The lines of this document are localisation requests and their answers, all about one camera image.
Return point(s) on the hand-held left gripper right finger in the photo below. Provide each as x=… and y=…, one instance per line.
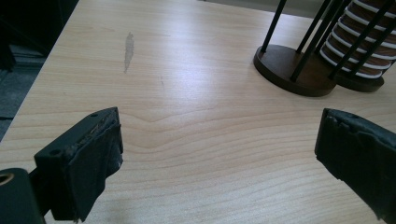
x=358, y=149

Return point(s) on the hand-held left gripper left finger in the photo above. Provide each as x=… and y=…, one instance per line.
x=77, y=161

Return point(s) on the stack of brown cups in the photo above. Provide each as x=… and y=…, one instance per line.
x=345, y=37

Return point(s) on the black curtain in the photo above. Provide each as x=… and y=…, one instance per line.
x=28, y=21

